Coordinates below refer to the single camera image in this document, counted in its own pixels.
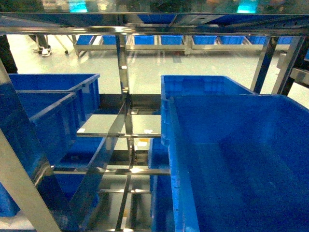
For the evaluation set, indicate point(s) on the stainless steel shelf cart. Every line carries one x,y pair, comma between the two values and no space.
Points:
23,188

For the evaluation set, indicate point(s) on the blue crate behind right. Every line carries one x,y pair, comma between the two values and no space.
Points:
193,85

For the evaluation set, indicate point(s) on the blue crate behind left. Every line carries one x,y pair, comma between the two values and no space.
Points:
84,85

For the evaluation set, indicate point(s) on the large blue crate near right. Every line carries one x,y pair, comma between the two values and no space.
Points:
239,163

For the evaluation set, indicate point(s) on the blue crate near left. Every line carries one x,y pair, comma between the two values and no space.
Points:
40,128

